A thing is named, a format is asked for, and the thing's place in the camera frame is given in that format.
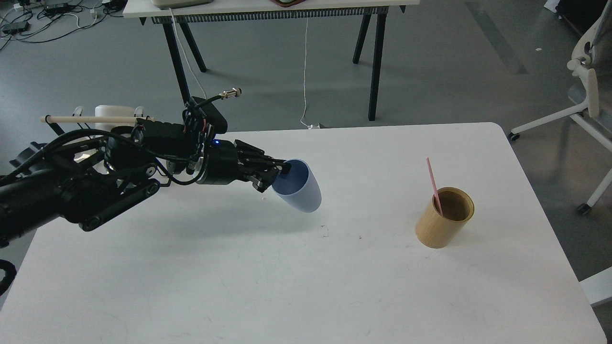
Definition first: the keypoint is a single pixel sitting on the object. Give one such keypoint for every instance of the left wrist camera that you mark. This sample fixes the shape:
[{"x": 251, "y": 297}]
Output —
[{"x": 202, "y": 120}]

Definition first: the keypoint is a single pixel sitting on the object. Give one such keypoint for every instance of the blue plastic cup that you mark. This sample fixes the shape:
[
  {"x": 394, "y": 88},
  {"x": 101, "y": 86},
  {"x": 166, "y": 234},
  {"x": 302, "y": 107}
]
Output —
[{"x": 298, "y": 187}]

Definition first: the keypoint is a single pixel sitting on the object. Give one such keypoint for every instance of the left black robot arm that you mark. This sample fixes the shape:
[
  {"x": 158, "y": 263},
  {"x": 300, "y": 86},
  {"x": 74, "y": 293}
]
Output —
[{"x": 91, "y": 176}]

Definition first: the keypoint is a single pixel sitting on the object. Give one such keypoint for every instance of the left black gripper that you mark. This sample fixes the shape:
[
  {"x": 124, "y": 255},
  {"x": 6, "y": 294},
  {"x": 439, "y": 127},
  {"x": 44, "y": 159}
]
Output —
[{"x": 226, "y": 162}]

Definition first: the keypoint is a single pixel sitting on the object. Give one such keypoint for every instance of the white office chair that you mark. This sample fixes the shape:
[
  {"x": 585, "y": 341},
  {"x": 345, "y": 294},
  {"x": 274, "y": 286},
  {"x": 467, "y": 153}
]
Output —
[{"x": 591, "y": 63}]

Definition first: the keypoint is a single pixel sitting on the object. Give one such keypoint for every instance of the background table black legs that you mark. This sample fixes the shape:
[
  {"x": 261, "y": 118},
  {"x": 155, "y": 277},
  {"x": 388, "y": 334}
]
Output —
[{"x": 272, "y": 33}]

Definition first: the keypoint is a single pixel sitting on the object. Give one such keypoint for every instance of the pink chopstick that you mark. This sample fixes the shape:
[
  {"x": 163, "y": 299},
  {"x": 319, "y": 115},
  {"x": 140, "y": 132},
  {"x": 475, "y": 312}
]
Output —
[{"x": 434, "y": 186}]

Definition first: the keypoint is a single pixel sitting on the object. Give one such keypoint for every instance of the bamboo cylindrical holder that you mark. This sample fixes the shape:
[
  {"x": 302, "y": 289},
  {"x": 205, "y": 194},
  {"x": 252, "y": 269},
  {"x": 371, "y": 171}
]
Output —
[{"x": 444, "y": 216}]

